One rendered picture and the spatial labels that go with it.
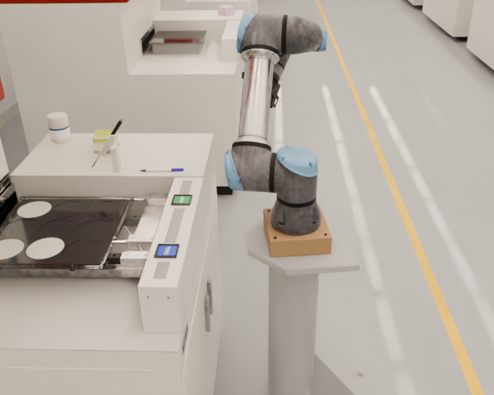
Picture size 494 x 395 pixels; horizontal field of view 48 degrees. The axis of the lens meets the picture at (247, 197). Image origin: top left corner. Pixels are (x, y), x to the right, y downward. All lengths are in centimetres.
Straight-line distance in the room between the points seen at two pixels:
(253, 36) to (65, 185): 76
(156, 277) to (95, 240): 33
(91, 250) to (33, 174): 43
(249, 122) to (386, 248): 174
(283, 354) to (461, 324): 111
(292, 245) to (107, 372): 61
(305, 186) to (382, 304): 134
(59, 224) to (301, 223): 71
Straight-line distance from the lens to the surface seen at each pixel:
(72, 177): 184
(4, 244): 168
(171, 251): 139
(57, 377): 147
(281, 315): 179
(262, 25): 168
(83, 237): 163
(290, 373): 195
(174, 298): 131
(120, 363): 139
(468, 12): 774
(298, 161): 151
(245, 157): 154
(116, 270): 156
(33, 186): 191
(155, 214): 172
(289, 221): 158
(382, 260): 306
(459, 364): 257
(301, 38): 167
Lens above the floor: 175
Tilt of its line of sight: 29 degrees down
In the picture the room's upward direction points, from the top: 1 degrees counter-clockwise
